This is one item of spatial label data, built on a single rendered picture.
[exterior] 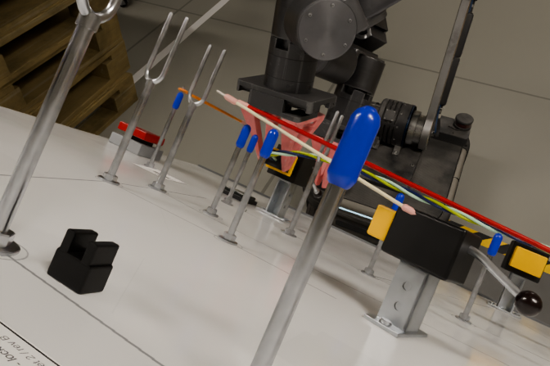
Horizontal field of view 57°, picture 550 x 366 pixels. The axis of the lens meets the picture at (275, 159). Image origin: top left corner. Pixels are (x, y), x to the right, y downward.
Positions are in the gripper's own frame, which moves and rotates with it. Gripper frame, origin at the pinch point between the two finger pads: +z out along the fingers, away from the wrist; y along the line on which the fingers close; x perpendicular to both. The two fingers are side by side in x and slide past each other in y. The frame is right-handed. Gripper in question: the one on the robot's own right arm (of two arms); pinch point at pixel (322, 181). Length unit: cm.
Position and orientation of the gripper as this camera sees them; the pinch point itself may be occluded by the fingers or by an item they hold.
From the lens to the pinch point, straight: 77.6
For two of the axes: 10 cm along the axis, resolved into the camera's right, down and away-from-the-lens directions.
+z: -3.3, 9.4, 1.4
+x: 4.8, 0.4, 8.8
